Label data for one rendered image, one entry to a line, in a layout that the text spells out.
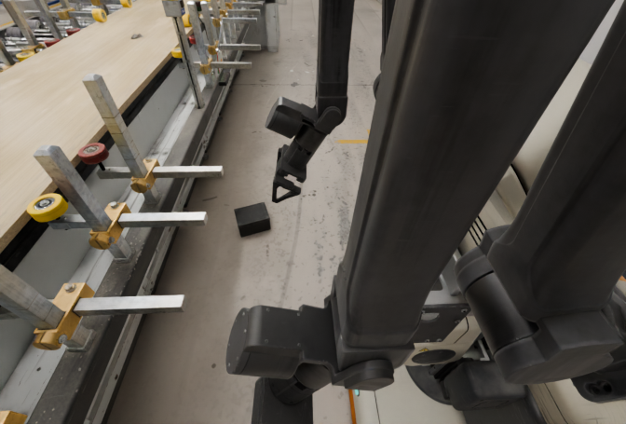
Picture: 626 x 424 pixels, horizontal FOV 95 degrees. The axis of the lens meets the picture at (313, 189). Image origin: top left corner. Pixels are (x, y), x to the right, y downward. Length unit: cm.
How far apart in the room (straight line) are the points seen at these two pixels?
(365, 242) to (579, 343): 16
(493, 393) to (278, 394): 56
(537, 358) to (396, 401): 100
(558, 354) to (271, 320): 22
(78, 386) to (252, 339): 71
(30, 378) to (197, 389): 67
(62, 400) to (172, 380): 73
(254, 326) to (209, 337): 136
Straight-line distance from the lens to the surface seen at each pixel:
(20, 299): 80
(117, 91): 162
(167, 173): 116
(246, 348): 29
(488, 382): 86
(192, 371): 162
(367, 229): 16
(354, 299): 21
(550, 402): 92
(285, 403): 41
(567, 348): 27
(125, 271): 106
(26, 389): 112
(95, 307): 88
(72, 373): 98
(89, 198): 92
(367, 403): 125
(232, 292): 172
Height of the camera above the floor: 149
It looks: 43 degrees down
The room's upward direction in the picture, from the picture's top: 2 degrees clockwise
